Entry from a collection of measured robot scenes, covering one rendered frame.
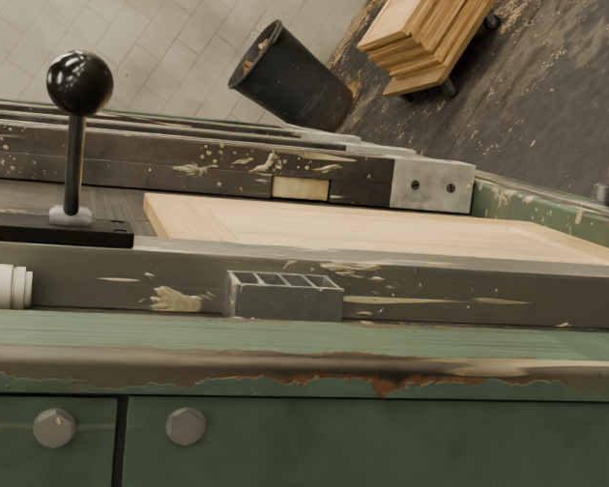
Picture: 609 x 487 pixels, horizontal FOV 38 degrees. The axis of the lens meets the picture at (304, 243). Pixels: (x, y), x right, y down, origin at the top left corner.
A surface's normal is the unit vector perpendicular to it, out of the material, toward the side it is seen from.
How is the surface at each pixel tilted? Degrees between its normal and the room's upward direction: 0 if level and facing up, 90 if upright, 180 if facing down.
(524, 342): 59
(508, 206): 31
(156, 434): 90
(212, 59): 90
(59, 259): 90
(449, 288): 90
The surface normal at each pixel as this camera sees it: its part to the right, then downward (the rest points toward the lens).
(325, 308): 0.26, 0.16
